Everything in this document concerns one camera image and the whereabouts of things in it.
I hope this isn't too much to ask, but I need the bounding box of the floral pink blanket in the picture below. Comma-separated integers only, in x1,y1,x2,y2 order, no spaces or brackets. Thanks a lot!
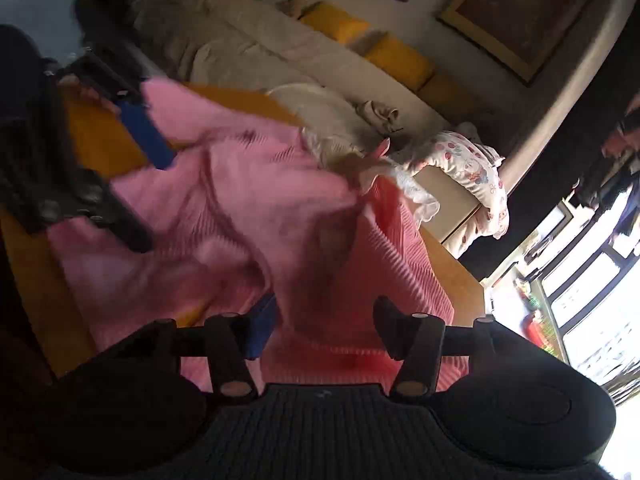
408,130,510,240

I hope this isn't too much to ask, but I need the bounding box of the beige sofa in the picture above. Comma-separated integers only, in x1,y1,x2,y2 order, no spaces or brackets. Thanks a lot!
130,0,489,256

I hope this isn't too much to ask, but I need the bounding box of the pink knitted garment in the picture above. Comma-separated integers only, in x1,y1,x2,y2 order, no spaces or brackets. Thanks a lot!
48,78,454,386

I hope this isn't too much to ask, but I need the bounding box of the yellow cushion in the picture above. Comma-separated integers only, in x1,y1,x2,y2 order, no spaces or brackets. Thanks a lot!
364,32,435,92
299,1,370,46

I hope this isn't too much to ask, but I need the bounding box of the white frilly garment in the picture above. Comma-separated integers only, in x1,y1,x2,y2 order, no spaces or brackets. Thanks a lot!
267,82,440,223

